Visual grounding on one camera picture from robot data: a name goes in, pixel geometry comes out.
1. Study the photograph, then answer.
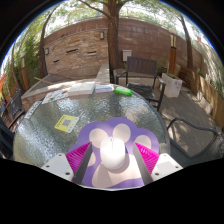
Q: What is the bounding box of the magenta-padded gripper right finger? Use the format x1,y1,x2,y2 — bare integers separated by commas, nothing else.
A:
132,142,184,186

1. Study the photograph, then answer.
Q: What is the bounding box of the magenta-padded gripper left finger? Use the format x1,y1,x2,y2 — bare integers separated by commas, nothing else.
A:
40,141,94,186

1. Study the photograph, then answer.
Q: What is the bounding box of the white computer mouse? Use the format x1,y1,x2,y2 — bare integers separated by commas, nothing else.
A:
99,136,127,170

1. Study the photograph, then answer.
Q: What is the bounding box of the purple paw-shaped mouse pad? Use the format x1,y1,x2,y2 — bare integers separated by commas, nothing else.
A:
68,116,161,190

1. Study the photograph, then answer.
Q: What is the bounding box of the yellow code card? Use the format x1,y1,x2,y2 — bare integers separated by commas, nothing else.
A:
54,114,80,134

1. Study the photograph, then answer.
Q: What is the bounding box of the black metal armchair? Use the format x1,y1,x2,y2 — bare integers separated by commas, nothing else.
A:
0,116,15,160

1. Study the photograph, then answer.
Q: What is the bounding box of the black metal mesh chair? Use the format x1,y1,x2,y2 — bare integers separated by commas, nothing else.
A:
8,89,26,129

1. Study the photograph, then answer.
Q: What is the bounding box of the white planter box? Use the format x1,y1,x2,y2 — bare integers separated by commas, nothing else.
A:
161,72,183,98

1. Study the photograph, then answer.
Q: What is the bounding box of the white closed book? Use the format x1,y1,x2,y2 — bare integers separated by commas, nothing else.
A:
67,81,97,97

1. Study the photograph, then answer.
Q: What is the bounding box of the green plastic item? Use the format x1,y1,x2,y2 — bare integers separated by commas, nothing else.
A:
114,85,134,96

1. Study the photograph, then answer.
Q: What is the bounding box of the thin white blue booklet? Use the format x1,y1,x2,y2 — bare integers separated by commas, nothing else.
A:
94,83,115,94

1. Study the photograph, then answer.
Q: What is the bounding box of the large tree trunk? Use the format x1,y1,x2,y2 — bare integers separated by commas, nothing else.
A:
106,0,125,84

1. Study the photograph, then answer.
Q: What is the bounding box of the wooden lamp post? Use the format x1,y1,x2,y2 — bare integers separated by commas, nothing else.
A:
20,58,30,91
169,31,178,75

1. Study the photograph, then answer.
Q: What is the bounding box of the grey wall utility box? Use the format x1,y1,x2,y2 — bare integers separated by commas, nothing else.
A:
121,49,133,63

